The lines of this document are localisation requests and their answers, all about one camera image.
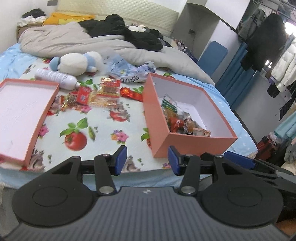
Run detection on orange snack packet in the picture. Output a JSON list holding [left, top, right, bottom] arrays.
[[169, 117, 184, 133]]

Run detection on green label snack packet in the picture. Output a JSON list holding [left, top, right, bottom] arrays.
[[161, 94, 178, 114]]

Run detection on large golden cake packet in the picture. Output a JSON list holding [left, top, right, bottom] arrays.
[[88, 91, 120, 108]]

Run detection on small brown jerky packet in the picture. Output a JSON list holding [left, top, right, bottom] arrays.
[[60, 87, 92, 113]]

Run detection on red yellow snack packet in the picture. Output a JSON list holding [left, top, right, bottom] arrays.
[[97, 77, 121, 98]]

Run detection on red suitcase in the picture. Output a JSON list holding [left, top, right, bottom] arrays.
[[255, 136, 281, 166]]

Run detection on clear brown snack packet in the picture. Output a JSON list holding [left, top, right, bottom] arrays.
[[183, 116, 211, 137]]

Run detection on pink cardboard box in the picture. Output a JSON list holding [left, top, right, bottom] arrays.
[[142, 73, 237, 158]]

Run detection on blue curtain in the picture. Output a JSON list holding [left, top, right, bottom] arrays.
[[216, 42, 258, 110]]

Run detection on small red snack packet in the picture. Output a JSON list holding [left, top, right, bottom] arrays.
[[120, 86, 144, 102]]

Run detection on white spray bottle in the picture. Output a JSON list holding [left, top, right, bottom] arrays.
[[35, 68, 80, 90]]

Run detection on white puffer jacket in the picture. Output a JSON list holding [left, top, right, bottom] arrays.
[[271, 39, 296, 92]]

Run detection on crumpled blue white plastic bag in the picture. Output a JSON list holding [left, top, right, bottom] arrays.
[[101, 49, 156, 83]]

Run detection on pink box lid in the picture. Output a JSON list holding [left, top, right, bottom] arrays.
[[1, 79, 59, 166]]

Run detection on white and blue plush toy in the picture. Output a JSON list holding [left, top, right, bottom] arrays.
[[49, 51, 106, 76]]

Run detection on black hanging coat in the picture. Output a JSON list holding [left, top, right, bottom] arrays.
[[240, 14, 287, 72]]

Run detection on grey duvet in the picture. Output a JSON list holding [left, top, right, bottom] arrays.
[[18, 22, 215, 85]]

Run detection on cream quilted headboard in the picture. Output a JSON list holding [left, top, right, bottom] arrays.
[[57, 0, 179, 36]]

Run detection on yellow blanket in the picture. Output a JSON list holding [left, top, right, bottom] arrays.
[[43, 12, 95, 26]]

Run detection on black white clothes pile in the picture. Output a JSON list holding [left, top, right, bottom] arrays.
[[17, 8, 47, 27]]

